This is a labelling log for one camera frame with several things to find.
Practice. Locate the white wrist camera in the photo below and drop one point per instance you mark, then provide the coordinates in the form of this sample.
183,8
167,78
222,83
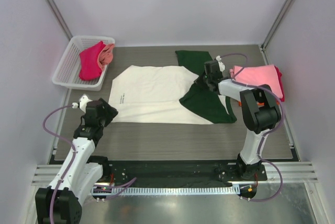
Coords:
82,103
220,63

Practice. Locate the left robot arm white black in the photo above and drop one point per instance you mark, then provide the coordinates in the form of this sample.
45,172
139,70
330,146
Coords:
62,200

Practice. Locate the white and green t-shirt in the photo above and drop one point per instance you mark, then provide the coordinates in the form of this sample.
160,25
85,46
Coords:
168,94

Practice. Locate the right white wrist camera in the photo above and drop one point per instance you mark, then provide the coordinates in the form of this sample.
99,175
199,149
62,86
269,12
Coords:
220,63

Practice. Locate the folded orange t-shirt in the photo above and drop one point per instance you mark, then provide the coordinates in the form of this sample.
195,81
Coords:
259,104

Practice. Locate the left aluminium frame post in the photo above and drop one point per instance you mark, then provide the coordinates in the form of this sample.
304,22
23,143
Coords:
59,18

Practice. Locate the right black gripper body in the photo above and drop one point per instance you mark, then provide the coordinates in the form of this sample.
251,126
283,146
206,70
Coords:
203,80

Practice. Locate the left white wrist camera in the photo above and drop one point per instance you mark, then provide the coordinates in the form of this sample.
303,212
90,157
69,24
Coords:
82,103

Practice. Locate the white plastic laundry basket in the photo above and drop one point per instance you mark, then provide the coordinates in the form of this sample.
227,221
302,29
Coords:
68,69

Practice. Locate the folded crimson t-shirt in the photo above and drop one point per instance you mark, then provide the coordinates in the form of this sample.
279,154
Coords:
279,74

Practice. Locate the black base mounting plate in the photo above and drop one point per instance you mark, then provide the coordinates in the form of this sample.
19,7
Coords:
182,173

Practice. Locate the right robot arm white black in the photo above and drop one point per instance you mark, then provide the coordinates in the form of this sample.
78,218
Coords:
261,113

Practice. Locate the magenta crumpled t-shirt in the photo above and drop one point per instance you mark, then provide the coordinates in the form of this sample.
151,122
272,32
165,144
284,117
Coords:
90,68

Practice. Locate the folded light pink t-shirt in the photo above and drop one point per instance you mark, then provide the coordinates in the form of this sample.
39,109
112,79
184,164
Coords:
258,76

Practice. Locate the salmon crumpled t-shirt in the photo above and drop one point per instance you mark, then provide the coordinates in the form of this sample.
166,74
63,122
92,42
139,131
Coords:
105,56

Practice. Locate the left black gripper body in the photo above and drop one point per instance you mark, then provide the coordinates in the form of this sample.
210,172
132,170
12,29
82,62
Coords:
108,114

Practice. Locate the slotted white cable duct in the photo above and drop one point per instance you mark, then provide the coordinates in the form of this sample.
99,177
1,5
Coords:
138,191

